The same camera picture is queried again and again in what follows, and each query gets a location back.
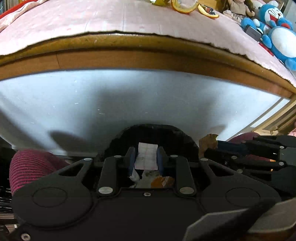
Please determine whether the orange peel piece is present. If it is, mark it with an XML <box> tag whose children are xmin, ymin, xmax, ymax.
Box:
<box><xmin>171</xmin><ymin>0</ymin><xmax>199</xmax><ymax>14</ymax></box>
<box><xmin>198</xmin><ymin>4</ymin><xmax>219</xmax><ymax>19</ymax></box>

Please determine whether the black trash bin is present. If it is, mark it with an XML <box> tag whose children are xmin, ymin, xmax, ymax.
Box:
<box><xmin>101</xmin><ymin>124</ymin><xmax>200</xmax><ymax>188</ymax></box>

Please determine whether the dry brown leaf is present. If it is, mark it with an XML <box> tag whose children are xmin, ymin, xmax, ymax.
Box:
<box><xmin>199</xmin><ymin>133</ymin><xmax>218</xmax><ymax>158</ymax></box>

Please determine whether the maroon ribbed cushion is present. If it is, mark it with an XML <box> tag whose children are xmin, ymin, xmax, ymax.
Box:
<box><xmin>9</xmin><ymin>150</ymin><xmax>68</xmax><ymax>194</ymax></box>

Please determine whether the blue Doraemon plush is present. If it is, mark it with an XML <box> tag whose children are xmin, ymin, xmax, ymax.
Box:
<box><xmin>240</xmin><ymin>4</ymin><xmax>295</xmax><ymax>71</ymax></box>

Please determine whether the grey power bank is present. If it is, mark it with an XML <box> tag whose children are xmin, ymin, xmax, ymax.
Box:
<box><xmin>244</xmin><ymin>25</ymin><xmax>262</xmax><ymax>42</ymax></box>

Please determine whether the brown haired doll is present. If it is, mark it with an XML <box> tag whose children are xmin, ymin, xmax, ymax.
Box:
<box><xmin>222</xmin><ymin>0</ymin><xmax>255</xmax><ymax>23</ymax></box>

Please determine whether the pink white bunny plush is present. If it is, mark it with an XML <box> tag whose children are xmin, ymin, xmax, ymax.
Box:
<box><xmin>251</xmin><ymin>0</ymin><xmax>265</xmax><ymax>15</ymax></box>

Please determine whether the red folded cloth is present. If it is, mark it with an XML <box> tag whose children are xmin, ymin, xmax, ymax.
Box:
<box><xmin>0</xmin><ymin>0</ymin><xmax>47</xmax><ymax>32</ymax></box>

